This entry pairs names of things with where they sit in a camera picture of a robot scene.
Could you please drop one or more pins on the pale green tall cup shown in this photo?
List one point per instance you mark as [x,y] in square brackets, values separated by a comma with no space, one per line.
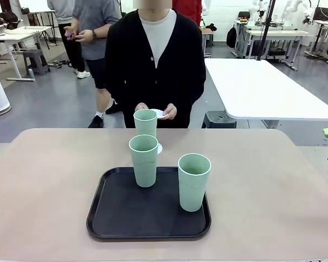
[192,193]
[145,125]
[144,169]

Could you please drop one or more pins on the white paper doily coaster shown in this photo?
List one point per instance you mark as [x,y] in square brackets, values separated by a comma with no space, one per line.
[160,149]
[158,113]

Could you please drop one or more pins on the cardigan person left forearm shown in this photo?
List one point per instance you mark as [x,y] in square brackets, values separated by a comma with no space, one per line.
[190,95]

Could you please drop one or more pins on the cardigan person right forearm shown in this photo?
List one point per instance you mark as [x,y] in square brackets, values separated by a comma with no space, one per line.
[123,95]

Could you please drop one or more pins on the cardigan person left hand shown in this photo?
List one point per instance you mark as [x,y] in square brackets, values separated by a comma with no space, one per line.
[170,112]

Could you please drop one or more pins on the cardigan person right hand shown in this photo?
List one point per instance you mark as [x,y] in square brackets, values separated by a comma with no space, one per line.
[142,106]

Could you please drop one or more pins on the grey shirt man left hand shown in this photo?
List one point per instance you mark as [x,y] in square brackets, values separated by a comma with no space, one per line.
[85,36]

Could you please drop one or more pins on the grey shirt man right hand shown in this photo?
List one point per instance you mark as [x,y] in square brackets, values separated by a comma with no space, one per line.
[72,31]

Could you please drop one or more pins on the large white table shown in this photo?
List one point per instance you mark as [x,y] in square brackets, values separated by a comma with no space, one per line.
[259,90]

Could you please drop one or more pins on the white background desk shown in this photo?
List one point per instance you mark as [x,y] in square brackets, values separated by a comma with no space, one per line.
[276,34]

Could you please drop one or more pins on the black plastic stool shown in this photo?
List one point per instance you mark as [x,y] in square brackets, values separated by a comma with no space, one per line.
[218,120]

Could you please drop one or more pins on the black monitor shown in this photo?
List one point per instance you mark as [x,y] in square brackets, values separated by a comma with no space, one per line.
[322,13]

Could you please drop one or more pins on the black vertical pole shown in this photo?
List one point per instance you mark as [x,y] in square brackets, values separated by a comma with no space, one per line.
[265,30]

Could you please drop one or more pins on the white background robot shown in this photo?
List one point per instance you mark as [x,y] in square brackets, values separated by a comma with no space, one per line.
[291,12]
[258,9]

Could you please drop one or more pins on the black backpack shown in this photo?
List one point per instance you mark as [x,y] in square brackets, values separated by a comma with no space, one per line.
[231,36]

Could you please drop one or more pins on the person in red top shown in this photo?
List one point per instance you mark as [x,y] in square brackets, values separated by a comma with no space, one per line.
[188,11]

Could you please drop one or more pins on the black plastic tray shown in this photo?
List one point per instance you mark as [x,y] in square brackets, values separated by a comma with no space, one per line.
[142,215]

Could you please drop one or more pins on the person in black cardigan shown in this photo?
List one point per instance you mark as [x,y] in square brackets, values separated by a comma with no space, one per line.
[131,68]

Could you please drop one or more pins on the man in grey shirt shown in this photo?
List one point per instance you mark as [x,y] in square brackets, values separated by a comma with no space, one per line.
[98,21]

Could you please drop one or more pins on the person in black trousers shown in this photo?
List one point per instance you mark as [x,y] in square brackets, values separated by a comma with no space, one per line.
[71,52]

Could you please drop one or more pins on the grey plastic stool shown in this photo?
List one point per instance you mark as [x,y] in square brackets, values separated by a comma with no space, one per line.
[35,60]

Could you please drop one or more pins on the white desk with metal legs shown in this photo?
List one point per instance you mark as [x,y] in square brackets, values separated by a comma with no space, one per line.
[13,34]

